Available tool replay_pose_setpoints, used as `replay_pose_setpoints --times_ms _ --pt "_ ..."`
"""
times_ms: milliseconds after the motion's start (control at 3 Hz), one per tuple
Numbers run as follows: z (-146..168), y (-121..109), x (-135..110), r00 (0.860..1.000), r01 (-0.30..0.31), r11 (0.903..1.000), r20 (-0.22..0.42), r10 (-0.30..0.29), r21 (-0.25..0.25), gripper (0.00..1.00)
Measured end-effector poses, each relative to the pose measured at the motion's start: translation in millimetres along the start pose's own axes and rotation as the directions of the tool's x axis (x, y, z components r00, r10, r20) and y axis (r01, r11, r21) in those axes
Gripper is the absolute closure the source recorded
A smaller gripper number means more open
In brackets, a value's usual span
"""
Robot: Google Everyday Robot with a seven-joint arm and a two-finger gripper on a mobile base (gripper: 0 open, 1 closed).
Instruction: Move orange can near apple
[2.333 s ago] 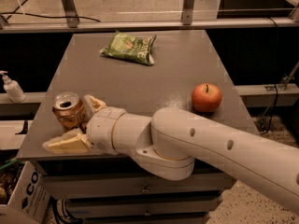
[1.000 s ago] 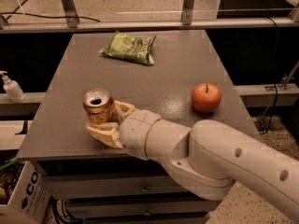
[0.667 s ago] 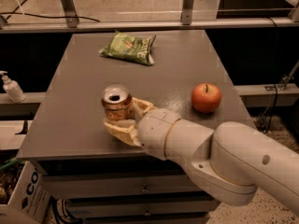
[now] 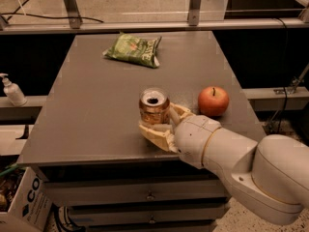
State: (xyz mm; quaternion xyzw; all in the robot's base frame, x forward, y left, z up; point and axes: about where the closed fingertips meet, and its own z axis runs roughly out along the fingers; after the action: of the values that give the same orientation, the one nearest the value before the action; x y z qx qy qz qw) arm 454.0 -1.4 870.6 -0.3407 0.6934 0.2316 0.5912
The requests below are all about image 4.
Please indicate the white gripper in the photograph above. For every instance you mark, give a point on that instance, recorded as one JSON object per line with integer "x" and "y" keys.
{"x": 194, "y": 136}

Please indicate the orange soda can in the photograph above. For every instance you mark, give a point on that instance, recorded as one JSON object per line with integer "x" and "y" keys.
{"x": 154, "y": 106}

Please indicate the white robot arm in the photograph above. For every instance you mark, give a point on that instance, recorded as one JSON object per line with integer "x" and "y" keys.
{"x": 270, "y": 177}

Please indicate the red apple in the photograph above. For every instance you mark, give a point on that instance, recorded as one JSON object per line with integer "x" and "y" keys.
{"x": 213, "y": 101}

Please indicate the green chip bag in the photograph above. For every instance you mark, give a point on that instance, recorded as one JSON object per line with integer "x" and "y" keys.
{"x": 135, "y": 50}

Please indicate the grey drawer cabinet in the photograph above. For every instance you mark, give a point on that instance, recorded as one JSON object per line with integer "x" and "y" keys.
{"x": 96, "y": 166}

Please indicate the white pump bottle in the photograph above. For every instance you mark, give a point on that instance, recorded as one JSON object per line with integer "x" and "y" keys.
{"x": 12, "y": 91}

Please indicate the white cardboard box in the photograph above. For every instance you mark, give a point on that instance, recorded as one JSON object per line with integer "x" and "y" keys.
{"x": 30, "y": 207}

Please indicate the right metal bracket post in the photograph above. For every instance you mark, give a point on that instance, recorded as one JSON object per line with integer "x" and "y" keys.
{"x": 194, "y": 12}

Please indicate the metal bracket post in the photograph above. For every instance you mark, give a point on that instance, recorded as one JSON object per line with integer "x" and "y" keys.
{"x": 75, "y": 19}
{"x": 194, "y": 12}

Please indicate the left metal bracket post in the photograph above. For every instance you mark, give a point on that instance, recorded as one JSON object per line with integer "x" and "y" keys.
{"x": 75, "y": 19}

